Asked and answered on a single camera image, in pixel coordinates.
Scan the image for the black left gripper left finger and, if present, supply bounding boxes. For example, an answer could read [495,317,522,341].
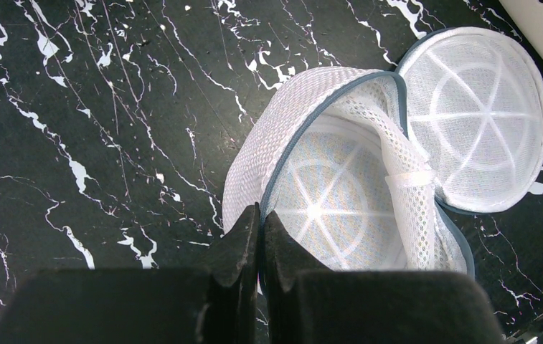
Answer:
[0,204,260,343]

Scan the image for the white mesh bra laundry bag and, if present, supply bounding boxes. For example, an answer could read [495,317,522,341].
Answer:
[222,27,543,275]

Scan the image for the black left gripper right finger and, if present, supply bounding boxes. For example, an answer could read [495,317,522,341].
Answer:
[262,214,503,343]

